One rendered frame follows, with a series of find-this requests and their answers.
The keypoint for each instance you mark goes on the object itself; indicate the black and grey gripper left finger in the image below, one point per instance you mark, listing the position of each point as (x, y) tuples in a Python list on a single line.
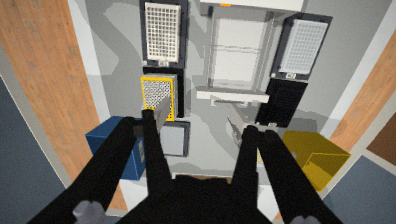
[(87, 199)]

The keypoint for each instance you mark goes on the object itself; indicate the blue open-top bin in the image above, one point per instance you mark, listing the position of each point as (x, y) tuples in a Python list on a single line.
[(96, 137)]

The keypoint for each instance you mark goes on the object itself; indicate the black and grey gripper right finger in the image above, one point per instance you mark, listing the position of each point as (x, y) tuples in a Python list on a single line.
[(297, 200)]

